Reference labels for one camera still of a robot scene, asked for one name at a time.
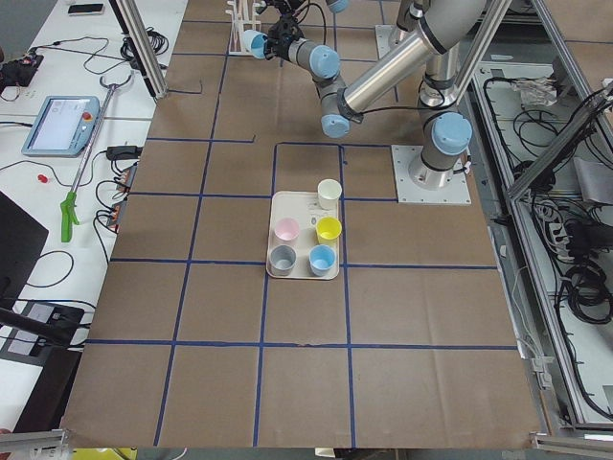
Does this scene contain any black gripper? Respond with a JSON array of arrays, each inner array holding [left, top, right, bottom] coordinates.
[[264, 16, 303, 60]]

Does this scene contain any light blue plastic cup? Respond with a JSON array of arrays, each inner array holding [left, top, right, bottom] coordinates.
[[241, 30, 267, 59]]

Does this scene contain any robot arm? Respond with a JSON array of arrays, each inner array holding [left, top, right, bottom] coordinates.
[[254, 1, 486, 139], [255, 0, 349, 15]]

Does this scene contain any pale green plastic cup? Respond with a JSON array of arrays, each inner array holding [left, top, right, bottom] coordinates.
[[317, 178, 343, 210]]

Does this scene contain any pink plastic cup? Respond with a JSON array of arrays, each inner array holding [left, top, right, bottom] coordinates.
[[273, 218, 301, 245]]

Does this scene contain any yellow plastic cup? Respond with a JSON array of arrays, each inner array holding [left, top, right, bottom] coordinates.
[[315, 217, 343, 245]]

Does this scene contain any grey plastic cup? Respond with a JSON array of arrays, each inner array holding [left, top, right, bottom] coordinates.
[[268, 245, 297, 277]]

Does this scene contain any black power adapter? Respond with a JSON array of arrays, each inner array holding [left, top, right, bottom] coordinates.
[[105, 145, 143, 161]]

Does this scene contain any black smartphone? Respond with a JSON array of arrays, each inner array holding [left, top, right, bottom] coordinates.
[[67, 3, 104, 16]]

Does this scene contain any cream serving tray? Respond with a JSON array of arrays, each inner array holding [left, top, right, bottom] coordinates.
[[266, 191, 341, 280]]

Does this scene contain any teach pendant tablet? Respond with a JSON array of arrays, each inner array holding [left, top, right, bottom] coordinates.
[[21, 96, 101, 158]]

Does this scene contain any green grabber tool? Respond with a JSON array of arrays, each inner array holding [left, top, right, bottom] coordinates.
[[60, 71, 134, 242]]

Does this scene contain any white wire cup rack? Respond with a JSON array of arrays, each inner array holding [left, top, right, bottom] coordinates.
[[225, 0, 265, 56]]

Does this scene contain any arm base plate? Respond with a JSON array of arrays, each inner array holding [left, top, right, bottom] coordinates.
[[375, 25, 408, 58], [391, 145, 471, 206]]

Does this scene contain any aluminium frame post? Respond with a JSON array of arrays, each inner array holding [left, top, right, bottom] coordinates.
[[109, 0, 169, 101]]

